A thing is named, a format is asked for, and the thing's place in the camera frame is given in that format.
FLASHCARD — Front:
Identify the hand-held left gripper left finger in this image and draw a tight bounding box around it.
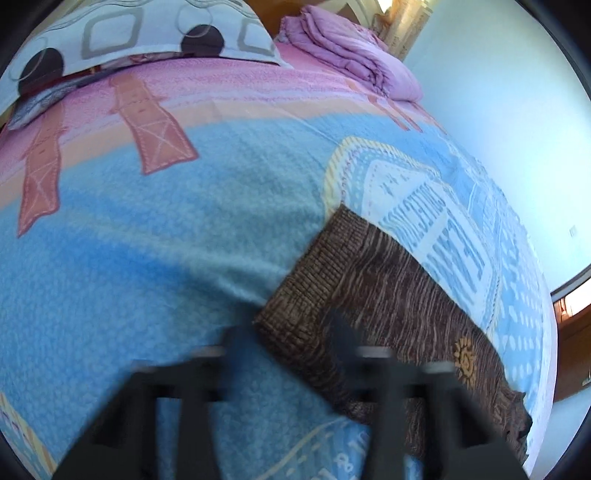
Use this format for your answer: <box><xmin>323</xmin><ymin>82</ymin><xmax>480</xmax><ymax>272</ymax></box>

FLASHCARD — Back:
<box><xmin>55</xmin><ymin>325</ymin><xmax>262</xmax><ymax>480</ymax></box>

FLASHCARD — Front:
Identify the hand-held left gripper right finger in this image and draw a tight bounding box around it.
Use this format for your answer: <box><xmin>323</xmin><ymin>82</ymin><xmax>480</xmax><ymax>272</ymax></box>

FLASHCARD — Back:
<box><xmin>322</xmin><ymin>308</ymin><xmax>532</xmax><ymax>480</ymax></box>

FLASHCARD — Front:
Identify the brown knit sweater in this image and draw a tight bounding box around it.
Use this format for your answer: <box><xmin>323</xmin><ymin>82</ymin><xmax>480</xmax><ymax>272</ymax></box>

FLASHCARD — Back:
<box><xmin>254</xmin><ymin>203</ymin><xmax>534</xmax><ymax>462</ymax></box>

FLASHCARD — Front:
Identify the printed blue pink bed sheet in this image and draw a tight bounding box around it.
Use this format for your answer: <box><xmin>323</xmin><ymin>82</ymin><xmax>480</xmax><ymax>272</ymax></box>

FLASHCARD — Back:
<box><xmin>0</xmin><ymin>44</ymin><xmax>561</xmax><ymax>480</ymax></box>

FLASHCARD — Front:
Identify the brown wooden door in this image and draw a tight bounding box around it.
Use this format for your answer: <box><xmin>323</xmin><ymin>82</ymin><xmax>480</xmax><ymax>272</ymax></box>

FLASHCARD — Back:
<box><xmin>553</xmin><ymin>293</ymin><xmax>591</xmax><ymax>403</ymax></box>

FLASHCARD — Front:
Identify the folded purple blanket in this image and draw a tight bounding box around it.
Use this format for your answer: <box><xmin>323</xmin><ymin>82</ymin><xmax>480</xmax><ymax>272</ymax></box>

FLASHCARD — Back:
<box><xmin>274</xmin><ymin>6</ymin><xmax>424</xmax><ymax>101</ymax></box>

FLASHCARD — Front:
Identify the yellow patterned curtain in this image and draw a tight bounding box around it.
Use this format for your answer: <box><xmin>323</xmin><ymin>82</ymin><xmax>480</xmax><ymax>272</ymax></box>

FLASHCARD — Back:
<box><xmin>372</xmin><ymin>0</ymin><xmax>434</xmax><ymax>61</ymax></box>

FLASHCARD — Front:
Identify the white pillow with dark circles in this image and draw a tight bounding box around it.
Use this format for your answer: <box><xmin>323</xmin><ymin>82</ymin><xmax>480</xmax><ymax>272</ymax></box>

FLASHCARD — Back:
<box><xmin>0</xmin><ymin>0</ymin><xmax>293</xmax><ymax>109</ymax></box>

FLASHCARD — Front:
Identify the cream and wood headboard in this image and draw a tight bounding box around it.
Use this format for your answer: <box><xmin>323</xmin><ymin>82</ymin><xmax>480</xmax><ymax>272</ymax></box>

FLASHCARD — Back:
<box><xmin>249</xmin><ymin>0</ymin><xmax>385</xmax><ymax>40</ymax></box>

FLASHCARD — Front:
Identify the white door frame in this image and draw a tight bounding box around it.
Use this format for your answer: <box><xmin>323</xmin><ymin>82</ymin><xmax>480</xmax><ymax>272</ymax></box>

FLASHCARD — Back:
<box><xmin>551</xmin><ymin>265</ymin><xmax>591</xmax><ymax>298</ymax></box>

